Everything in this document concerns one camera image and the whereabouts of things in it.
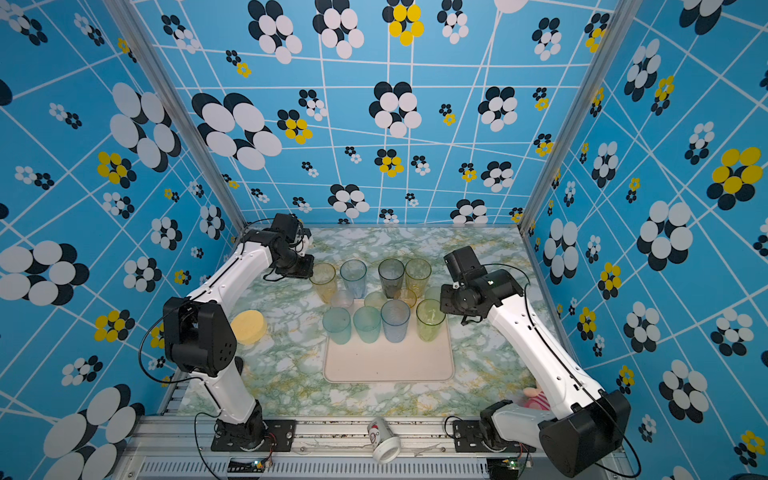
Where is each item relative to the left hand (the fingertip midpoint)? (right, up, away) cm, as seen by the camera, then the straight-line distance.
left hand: (311, 270), depth 91 cm
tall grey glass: (+25, -1, +5) cm, 25 cm away
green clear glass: (+35, -13, -8) cm, 38 cm away
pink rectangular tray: (+31, -26, -6) cm, 40 cm away
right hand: (+41, -7, -13) cm, 44 cm away
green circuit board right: (+52, -45, -20) cm, 72 cm away
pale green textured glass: (+38, -8, +1) cm, 38 cm away
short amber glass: (+30, -8, +3) cm, 31 cm away
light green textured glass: (+19, -10, +5) cm, 22 cm away
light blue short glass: (+26, -13, -2) cm, 29 cm away
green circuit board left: (-11, -46, -19) cm, 51 cm away
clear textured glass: (+9, -10, +6) cm, 14 cm away
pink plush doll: (+61, -31, -17) cm, 71 cm away
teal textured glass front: (+9, -15, -6) cm, 19 cm away
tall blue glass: (+12, -1, +5) cm, 13 cm away
